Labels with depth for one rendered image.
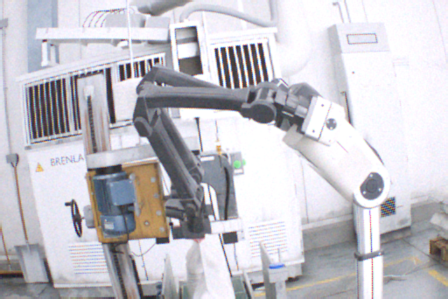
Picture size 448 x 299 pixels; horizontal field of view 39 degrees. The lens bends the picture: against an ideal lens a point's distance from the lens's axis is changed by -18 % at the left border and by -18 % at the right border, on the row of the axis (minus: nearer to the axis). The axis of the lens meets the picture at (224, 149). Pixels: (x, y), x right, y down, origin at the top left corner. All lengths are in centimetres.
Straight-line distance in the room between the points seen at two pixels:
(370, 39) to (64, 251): 347
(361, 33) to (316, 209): 187
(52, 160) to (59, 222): 53
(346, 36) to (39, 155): 302
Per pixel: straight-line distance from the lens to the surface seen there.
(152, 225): 311
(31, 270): 721
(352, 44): 669
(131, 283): 323
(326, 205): 727
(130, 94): 287
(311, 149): 228
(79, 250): 598
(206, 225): 265
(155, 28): 547
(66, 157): 589
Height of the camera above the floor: 154
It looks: 3 degrees down
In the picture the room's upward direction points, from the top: 8 degrees counter-clockwise
